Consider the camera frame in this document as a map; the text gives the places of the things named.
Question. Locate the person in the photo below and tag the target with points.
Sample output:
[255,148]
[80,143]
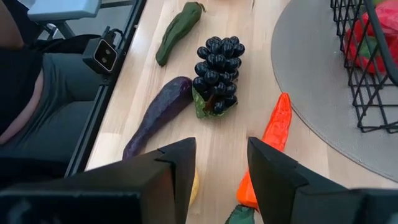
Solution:
[46,109]

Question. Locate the red bell pepper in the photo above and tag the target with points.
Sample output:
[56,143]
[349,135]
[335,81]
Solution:
[390,18]

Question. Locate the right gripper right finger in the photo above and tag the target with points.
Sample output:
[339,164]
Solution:
[295,199]

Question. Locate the purple eggplant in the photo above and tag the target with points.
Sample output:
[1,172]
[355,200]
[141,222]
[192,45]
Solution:
[161,105]

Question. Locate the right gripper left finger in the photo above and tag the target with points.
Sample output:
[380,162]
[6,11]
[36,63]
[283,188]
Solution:
[109,193]

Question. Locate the black grape bunch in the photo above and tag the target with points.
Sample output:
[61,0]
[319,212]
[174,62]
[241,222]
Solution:
[217,68]

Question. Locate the orange carrot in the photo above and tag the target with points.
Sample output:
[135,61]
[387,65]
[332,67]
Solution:
[278,124]

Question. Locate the black aluminium table frame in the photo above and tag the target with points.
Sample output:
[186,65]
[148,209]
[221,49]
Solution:
[93,115]

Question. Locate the dark green cucumber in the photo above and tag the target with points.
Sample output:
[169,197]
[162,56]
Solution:
[177,31]

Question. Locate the black table-level camera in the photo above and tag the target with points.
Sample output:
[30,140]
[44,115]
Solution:
[104,56]

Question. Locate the grey stool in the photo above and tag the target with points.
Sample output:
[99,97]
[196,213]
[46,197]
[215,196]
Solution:
[62,9]

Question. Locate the grey round mat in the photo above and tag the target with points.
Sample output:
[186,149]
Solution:
[311,62]

